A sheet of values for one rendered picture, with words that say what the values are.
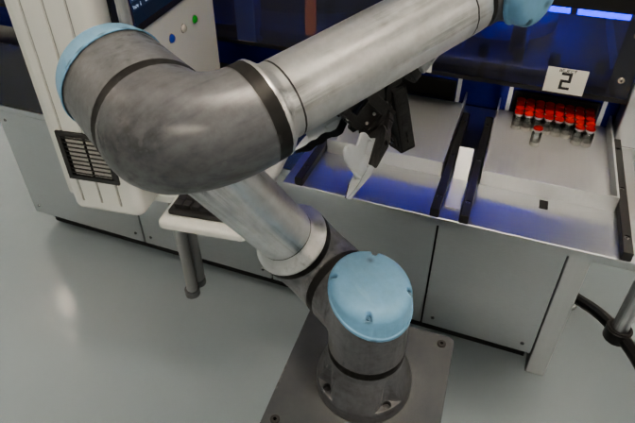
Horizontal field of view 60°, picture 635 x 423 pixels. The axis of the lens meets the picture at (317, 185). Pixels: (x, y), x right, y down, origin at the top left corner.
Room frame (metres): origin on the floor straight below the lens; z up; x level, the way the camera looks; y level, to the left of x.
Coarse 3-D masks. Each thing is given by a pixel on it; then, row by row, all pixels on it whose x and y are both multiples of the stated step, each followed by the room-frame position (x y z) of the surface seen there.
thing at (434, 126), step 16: (416, 96) 1.30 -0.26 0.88; (416, 112) 1.22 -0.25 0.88; (432, 112) 1.22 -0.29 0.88; (448, 112) 1.22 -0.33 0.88; (416, 128) 1.14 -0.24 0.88; (432, 128) 1.14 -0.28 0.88; (448, 128) 1.14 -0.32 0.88; (336, 144) 1.03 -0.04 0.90; (352, 144) 1.02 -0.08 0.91; (416, 144) 1.07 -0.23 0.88; (432, 144) 1.07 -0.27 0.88; (448, 144) 1.02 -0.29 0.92; (384, 160) 0.99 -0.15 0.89; (400, 160) 0.98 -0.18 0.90; (416, 160) 0.97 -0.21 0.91; (432, 160) 0.96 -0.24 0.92
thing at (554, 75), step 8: (552, 72) 1.12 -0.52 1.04; (560, 72) 1.12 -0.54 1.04; (568, 72) 1.11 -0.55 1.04; (576, 72) 1.11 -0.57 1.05; (584, 72) 1.10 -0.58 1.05; (544, 80) 1.13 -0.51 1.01; (552, 80) 1.12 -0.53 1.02; (576, 80) 1.11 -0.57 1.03; (584, 80) 1.10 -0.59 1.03; (544, 88) 1.13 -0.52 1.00; (552, 88) 1.12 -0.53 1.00; (576, 88) 1.10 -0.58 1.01; (584, 88) 1.10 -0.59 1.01
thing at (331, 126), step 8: (328, 120) 0.70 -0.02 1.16; (336, 120) 0.71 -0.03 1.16; (320, 128) 0.71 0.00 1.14; (328, 128) 0.70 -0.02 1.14; (336, 128) 0.70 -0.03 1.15; (344, 128) 0.70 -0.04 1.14; (312, 136) 0.71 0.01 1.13; (320, 136) 0.70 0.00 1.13; (328, 136) 0.71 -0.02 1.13; (336, 136) 0.70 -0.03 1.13; (304, 144) 0.71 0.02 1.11; (312, 144) 0.71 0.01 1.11
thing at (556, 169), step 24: (504, 120) 1.18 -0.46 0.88; (504, 144) 1.07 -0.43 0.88; (528, 144) 1.07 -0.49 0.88; (552, 144) 1.07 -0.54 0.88; (600, 144) 1.07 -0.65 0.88; (504, 168) 0.97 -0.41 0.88; (528, 168) 0.97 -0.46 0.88; (552, 168) 0.97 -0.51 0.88; (576, 168) 0.97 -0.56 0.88; (600, 168) 0.97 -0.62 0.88; (528, 192) 0.88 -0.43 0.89; (552, 192) 0.87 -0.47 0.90; (576, 192) 0.85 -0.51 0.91; (600, 192) 0.89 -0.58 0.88
